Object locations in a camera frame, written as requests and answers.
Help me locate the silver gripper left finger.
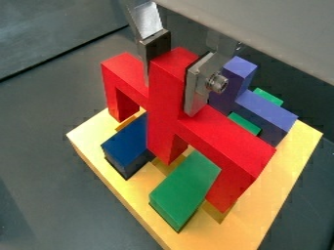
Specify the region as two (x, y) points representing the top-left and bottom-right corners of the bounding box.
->
(125, 0), (171, 83)

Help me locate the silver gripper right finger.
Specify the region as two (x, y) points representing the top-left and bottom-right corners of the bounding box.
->
(184, 30), (239, 116)

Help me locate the red E-shaped block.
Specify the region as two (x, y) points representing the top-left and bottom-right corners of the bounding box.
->
(100, 47), (275, 211)

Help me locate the yellow wooden board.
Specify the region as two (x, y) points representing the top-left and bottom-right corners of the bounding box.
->
(67, 110), (322, 250)

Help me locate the blue bar block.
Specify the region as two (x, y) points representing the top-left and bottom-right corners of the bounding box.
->
(100, 113), (155, 180)

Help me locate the green bar block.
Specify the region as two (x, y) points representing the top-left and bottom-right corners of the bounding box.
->
(147, 89), (275, 230)

